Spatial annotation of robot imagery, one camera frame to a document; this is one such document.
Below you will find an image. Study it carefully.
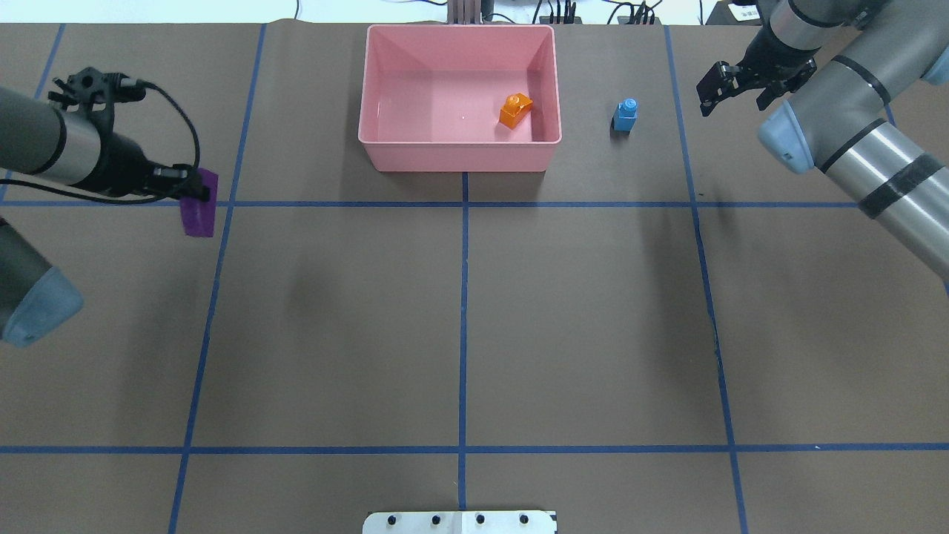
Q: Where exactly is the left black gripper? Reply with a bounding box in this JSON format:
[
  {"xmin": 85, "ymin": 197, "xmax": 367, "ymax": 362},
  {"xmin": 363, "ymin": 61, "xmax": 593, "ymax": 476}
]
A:
[{"xmin": 87, "ymin": 133, "xmax": 211, "ymax": 202}]

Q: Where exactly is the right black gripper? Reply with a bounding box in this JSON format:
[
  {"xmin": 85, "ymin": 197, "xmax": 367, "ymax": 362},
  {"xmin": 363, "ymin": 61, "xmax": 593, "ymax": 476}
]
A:
[{"xmin": 741, "ymin": 30, "xmax": 817, "ymax": 111}]

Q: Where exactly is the purple block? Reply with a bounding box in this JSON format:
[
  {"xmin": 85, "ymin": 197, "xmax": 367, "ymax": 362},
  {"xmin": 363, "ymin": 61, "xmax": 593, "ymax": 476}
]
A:
[{"xmin": 179, "ymin": 168, "xmax": 218, "ymax": 239}]

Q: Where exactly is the small light blue block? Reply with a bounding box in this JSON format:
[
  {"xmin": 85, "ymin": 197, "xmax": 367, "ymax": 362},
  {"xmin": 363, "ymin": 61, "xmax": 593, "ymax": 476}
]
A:
[{"xmin": 611, "ymin": 98, "xmax": 638, "ymax": 134}]

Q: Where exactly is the orange block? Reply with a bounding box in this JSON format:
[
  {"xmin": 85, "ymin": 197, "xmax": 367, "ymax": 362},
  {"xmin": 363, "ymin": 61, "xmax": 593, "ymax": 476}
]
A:
[{"xmin": 498, "ymin": 93, "xmax": 535, "ymax": 129}]

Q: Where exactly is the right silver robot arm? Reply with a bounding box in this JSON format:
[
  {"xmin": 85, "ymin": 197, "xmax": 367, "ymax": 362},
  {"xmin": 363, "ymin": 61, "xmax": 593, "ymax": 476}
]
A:
[{"xmin": 746, "ymin": 1, "xmax": 948, "ymax": 280}]

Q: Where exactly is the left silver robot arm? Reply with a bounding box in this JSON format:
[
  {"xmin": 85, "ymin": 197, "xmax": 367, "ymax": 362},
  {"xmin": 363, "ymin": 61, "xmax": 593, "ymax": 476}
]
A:
[{"xmin": 2, "ymin": 70, "xmax": 218, "ymax": 348}]

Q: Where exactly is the pink plastic box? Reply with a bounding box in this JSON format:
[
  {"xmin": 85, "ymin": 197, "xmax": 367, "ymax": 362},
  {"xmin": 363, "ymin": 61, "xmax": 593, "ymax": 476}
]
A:
[{"xmin": 358, "ymin": 24, "xmax": 562, "ymax": 173}]

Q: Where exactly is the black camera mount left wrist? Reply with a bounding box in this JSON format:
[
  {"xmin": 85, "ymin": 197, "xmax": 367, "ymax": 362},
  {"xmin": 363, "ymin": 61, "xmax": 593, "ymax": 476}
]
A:
[{"xmin": 47, "ymin": 67, "xmax": 147, "ymax": 112}]

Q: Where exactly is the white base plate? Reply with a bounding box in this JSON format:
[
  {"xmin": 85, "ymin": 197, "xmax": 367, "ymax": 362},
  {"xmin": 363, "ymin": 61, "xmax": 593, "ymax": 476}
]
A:
[{"xmin": 362, "ymin": 510, "xmax": 559, "ymax": 533}]

